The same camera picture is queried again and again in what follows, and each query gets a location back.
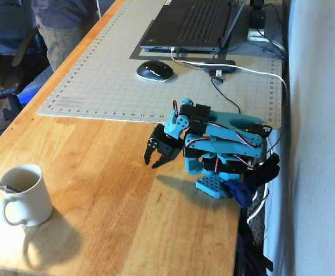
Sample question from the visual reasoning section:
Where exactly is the thin black cable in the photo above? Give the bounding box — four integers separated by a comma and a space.
210, 75, 242, 114

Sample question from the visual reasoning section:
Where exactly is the blue pen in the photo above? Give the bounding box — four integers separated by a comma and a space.
0, 181, 23, 194

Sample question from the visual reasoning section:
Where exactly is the person in khaki trousers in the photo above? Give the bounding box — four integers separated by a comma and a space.
31, 0, 100, 73

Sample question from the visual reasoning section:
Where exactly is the short white cable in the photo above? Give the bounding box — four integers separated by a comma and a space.
246, 182, 271, 225

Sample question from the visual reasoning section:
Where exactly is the black office chair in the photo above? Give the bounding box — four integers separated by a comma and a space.
0, 0, 49, 144

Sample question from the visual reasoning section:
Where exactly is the long white cable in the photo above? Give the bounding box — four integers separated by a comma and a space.
170, 47, 290, 116

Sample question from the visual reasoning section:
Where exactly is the dark grey laptop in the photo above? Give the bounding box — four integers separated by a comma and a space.
139, 0, 248, 54

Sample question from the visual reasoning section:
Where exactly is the black clamp handle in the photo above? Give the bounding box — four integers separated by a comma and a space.
243, 152, 281, 191

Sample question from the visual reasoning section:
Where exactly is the grey gridded cutting mat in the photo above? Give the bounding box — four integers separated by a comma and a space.
37, 0, 283, 130

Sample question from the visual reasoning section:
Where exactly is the black device on white base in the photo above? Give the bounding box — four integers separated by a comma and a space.
246, 0, 272, 41

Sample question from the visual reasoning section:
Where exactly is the black usb hub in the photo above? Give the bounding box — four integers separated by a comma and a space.
203, 59, 237, 75

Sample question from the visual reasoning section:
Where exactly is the black computer mouse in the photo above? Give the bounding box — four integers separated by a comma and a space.
135, 60, 175, 83

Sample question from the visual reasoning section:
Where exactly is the white ceramic mug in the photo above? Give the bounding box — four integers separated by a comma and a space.
0, 163, 54, 227

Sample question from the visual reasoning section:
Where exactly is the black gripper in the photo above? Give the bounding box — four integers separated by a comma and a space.
143, 124, 184, 169

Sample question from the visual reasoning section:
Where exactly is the blue table clamp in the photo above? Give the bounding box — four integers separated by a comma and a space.
223, 179, 258, 209

